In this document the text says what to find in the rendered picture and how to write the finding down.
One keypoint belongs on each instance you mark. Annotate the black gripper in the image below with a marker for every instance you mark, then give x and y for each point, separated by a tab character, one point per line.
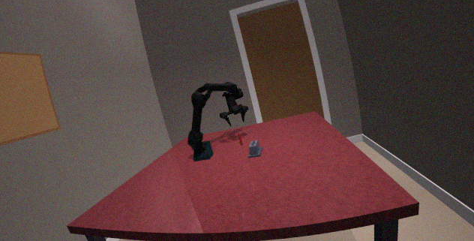
224	114

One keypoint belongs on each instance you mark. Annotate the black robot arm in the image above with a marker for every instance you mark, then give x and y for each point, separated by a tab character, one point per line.
195	137

